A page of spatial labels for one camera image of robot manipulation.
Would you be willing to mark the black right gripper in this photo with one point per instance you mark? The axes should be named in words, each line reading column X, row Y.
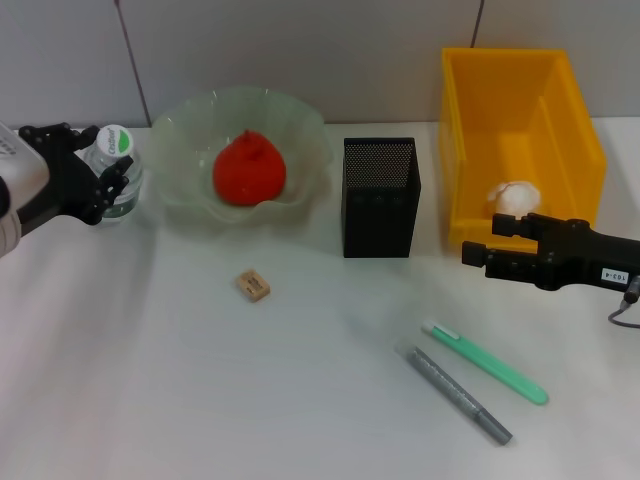
column 570, row 255

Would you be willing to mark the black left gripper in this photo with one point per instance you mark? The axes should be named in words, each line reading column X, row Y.
column 70, row 190

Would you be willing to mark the clear green-label water bottle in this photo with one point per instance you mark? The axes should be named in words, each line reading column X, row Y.
column 116, row 142

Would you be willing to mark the white paper ball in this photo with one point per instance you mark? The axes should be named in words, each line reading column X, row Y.
column 515, row 197

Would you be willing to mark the mint green pen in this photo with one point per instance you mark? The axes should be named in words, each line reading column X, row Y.
column 485, row 362

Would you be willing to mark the orange fruit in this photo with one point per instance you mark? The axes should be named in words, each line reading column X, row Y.
column 247, row 172

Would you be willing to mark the translucent wavy glass fruit plate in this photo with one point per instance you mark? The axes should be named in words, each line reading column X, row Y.
column 190, row 150

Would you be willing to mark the black mesh pen holder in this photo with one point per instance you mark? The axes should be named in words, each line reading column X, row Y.
column 380, row 220

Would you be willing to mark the grey marker pen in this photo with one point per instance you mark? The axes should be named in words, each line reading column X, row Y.
column 450, row 387

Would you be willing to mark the small tan eraser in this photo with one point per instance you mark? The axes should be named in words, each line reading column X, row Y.
column 252, row 285

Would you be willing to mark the yellow plastic storage bin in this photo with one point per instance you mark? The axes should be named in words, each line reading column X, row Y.
column 520, row 110

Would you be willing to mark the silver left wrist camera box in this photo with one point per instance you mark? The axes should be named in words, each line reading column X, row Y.
column 20, row 165

